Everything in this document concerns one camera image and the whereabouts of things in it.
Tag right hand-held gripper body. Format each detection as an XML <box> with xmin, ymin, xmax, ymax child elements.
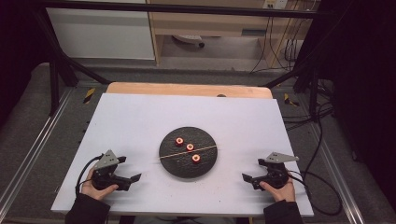
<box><xmin>251</xmin><ymin>151</ymin><xmax>300</xmax><ymax>191</ymax></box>

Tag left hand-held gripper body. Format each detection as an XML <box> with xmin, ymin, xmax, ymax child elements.
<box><xmin>91</xmin><ymin>149</ymin><xmax>132</xmax><ymax>191</ymax></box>

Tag thin bamboo skewer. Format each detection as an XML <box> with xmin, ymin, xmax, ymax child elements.
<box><xmin>154</xmin><ymin>145</ymin><xmax>218</xmax><ymax>161</ymax></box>

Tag black round plate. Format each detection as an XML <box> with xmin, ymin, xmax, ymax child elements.
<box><xmin>158</xmin><ymin>126</ymin><xmax>219</xmax><ymax>179</ymax></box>

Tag person's left hand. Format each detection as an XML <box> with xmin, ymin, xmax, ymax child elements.
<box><xmin>81</xmin><ymin>167</ymin><xmax>120</xmax><ymax>202</ymax></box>

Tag person's right hand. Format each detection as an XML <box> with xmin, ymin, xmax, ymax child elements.
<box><xmin>260</xmin><ymin>176</ymin><xmax>297</xmax><ymax>203</ymax></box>

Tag white board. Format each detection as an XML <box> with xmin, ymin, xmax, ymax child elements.
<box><xmin>50</xmin><ymin>92</ymin><xmax>315</xmax><ymax>217</ymax></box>

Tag yellow black striped tape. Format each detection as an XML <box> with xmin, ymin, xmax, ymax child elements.
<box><xmin>283</xmin><ymin>92</ymin><xmax>300</xmax><ymax>107</ymax></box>
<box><xmin>82</xmin><ymin>87</ymin><xmax>96</xmax><ymax>105</ymax></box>

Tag wooden table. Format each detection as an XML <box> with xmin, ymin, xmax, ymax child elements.
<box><xmin>106</xmin><ymin>81</ymin><xmax>274</xmax><ymax>100</ymax></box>

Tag white cabinet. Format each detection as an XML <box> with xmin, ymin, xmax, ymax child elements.
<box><xmin>46</xmin><ymin>7</ymin><xmax>156</xmax><ymax>61</ymax></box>

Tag black curtain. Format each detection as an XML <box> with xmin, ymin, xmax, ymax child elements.
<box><xmin>0</xmin><ymin>0</ymin><xmax>52</xmax><ymax>125</ymax></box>
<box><xmin>317</xmin><ymin>0</ymin><xmax>396</xmax><ymax>203</ymax></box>

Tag white chair base leg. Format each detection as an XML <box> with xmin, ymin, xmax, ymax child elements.
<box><xmin>172</xmin><ymin>35</ymin><xmax>205</xmax><ymax>49</ymax></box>

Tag light wooden desk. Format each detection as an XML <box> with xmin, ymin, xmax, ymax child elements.
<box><xmin>146</xmin><ymin>0</ymin><xmax>316</xmax><ymax>68</ymax></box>

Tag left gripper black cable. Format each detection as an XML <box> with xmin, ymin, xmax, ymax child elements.
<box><xmin>75</xmin><ymin>153</ymin><xmax>105</xmax><ymax>198</ymax></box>

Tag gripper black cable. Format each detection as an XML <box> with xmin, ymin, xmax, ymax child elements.
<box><xmin>287</xmin><ymin>169</ymin><xmax>344</xmax><ymax>217</ymax></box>
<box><xmin>75</xmin><ymin>153</ymin><xmax>105</xmax><ymax>198</ymax></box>

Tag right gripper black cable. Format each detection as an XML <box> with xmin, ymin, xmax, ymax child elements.
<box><xmin>287</xmin><ymin>169</ymin><xmax>344</xmax><ymax>217</ymax></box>

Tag aluminium rail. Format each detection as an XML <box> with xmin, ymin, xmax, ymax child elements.
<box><xmin>0</xmin><ymin>88</ymin><xmax>75</xmax><ymax>214</ymax></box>
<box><xmin>309</xmin><ymin>122</ymin><xmax>366</xmax><ymax>224</ymax></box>

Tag black floor cables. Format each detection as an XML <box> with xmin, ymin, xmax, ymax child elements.
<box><xmin>281</xmin><ymin>77</ymin><xmax>335</xmax><ymax>132</ymax></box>

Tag hanging black cables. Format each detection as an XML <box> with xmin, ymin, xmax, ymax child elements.
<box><xmin>250</xmin><ymin>15</ymin><xmax>302</xmax><ymax>75</ymax></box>

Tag white wall socket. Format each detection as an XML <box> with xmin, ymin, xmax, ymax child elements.
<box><xmin>262</xmin><ymin>0</ymin><xmax>289</xmax><ymax>9</ymax></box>

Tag black metal frame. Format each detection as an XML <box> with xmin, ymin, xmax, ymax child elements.
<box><xmin>29</xmin><ymin>0</ymin><xmax>325</xmax><ymax>122</ymax></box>

